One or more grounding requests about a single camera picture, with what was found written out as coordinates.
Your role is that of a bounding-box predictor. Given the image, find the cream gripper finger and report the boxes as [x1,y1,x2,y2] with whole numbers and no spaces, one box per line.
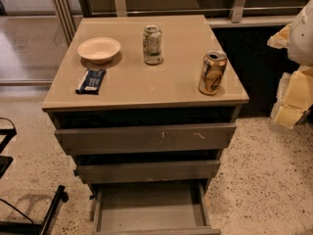
[270,66,313,129]
[267,23,291,49]

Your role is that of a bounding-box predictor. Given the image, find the orange soda can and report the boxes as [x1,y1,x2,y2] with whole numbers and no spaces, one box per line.
[199,50,227,95]

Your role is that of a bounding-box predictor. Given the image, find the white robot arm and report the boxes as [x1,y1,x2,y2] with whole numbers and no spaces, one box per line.
[267,0,313,129]

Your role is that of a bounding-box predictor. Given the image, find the top grey drawer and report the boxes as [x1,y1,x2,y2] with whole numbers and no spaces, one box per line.
[55,123,236,155]

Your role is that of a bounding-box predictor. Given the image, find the grey drawer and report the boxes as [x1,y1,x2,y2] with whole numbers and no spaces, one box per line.
[76,160,220,184]
[55,123,236,155]
[92,181,221,235]

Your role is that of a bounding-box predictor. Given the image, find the green white soda can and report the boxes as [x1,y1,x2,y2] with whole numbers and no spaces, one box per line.
[143,24,162,65]

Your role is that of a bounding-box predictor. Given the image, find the grey drawer cabinet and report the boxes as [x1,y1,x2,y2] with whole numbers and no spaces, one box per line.
[41,15,250,235]

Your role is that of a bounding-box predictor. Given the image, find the middle grey drawer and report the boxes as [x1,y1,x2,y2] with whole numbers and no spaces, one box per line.
[76,160,220,184]

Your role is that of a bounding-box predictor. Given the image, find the bottom grey drawer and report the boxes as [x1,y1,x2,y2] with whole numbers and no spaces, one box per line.
[92,181,221,235]

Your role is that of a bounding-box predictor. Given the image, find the white paper bowl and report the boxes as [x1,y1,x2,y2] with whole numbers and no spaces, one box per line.
[77,37,121,64]

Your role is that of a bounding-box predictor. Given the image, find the dark blue snack packet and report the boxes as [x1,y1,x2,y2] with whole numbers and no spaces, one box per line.
[75,69,106,95]

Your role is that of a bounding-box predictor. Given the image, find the black metal stand base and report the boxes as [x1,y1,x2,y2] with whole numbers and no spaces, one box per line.
[0,185,68,235]

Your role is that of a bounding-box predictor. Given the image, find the black chair frame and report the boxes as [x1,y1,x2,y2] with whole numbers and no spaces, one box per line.
[0,117,17,178]

